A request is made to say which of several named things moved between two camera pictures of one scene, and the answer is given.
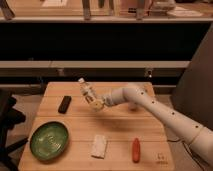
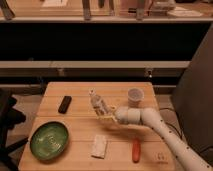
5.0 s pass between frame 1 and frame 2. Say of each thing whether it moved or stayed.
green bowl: stayed
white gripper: moved
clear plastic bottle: moved
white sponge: stayed
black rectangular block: stayed
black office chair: stayed
